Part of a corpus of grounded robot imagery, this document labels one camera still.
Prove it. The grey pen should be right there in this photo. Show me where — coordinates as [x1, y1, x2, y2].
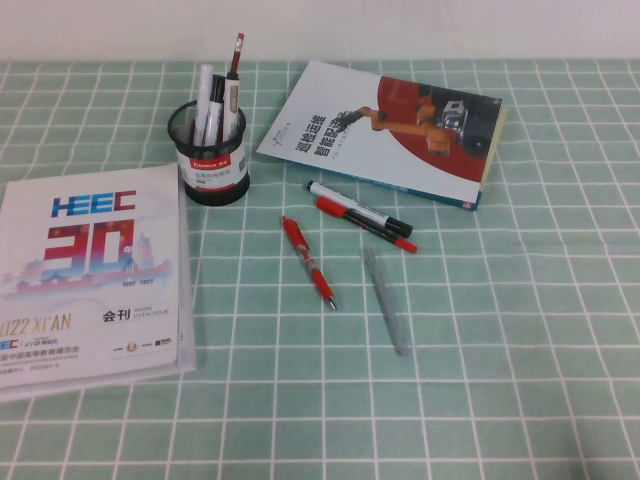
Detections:
[361, 246, 410, 357]

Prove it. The white pen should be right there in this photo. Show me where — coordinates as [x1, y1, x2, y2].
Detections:
[193, 63, 216, 147]

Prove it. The black mesh pen holder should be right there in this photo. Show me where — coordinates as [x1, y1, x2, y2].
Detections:
[167, 99, 251, 206]

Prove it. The green checked tablecloth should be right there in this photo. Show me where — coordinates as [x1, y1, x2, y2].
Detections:
[0, 59, 640, 480]

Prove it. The book with orange robot cover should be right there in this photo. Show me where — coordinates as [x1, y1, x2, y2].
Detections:
[255, 59, 509, 212]

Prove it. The white marker with grey label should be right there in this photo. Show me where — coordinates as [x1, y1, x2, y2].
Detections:
[219, 71, 242, 147]

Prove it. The white HEEC catalogue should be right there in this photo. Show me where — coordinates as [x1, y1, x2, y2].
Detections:
[0, 162, 181, 391]

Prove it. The white marker with black cap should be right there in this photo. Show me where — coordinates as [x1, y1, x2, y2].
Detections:
[306, 180, 414, 238]

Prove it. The slim black marker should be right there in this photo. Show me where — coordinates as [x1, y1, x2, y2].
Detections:
[209, 74, 227, 146]

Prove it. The red and black marker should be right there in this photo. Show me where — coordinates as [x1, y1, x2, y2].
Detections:
[315, 195, 419, 255]

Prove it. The red gel pen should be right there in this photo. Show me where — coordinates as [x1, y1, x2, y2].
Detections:
[280, 215, 339, 312]

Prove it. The white HEEC catalogue book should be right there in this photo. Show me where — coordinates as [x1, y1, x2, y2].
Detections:
[0, 162, 197, 405]

